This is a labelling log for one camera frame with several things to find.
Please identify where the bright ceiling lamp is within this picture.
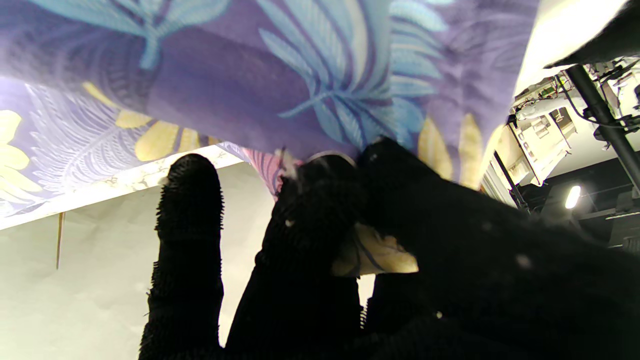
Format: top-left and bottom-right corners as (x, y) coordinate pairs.
(564, 185), (583, 211)

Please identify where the black stand pole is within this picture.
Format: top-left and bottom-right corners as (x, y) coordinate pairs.
(565, 64), (640, 193)

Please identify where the thin brown stick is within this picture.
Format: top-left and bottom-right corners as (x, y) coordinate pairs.
(55, 211), (66, 270)

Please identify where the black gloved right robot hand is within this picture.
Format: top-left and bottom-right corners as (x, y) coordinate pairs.
(139, 136), (640, 360)

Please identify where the blue leaf print pillowcase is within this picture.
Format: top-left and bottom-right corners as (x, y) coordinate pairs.
(0, 0), (543, 278)

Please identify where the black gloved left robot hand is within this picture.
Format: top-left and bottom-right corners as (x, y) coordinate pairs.
(544, 0), (640, 70)

